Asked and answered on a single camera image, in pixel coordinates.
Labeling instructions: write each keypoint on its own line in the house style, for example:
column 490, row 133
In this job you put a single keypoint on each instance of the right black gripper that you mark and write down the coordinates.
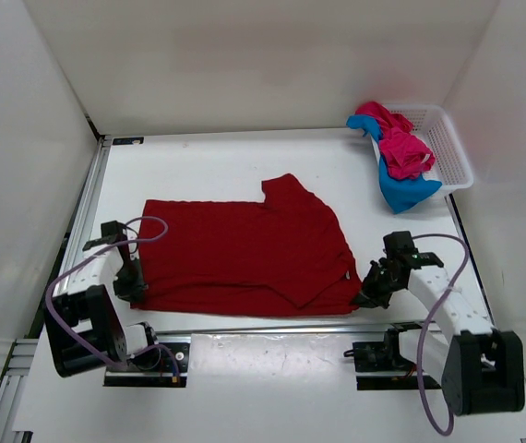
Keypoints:
column 377, row 299

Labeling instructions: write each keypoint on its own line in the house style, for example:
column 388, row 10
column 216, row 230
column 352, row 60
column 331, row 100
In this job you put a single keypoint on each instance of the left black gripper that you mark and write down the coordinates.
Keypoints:
column 134, row 291

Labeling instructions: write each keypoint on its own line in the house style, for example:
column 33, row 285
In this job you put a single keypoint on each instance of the dark red t-shirt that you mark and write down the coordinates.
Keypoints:
column 285, row 256

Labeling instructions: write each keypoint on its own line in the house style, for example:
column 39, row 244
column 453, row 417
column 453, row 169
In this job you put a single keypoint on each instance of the pink t-shirt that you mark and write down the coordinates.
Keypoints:
column 405, row 155

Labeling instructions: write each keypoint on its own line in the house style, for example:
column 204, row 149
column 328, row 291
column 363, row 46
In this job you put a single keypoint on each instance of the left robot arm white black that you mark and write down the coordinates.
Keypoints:
column 83, row 328

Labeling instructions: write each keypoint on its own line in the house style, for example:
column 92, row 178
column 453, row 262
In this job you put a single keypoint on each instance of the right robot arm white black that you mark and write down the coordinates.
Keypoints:
column 478, row 367

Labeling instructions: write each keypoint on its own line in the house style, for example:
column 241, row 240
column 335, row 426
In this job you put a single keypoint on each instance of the blue t-shirt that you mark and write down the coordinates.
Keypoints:
column 400, row 195

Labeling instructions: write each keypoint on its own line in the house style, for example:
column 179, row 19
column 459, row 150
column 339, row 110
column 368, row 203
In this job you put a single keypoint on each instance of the white plastic basket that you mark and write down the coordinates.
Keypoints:
column 432, row 125

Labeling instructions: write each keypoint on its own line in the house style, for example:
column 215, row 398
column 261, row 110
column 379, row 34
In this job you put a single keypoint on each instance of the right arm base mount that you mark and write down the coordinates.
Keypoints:
column 378, row 364

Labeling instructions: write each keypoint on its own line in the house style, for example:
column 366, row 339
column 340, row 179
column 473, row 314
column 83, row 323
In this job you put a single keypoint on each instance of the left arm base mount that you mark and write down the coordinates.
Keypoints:
column 157, row 369

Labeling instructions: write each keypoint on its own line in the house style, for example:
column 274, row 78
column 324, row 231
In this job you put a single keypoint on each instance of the aluminium frame rail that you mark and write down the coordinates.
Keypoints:
column 15, row 372

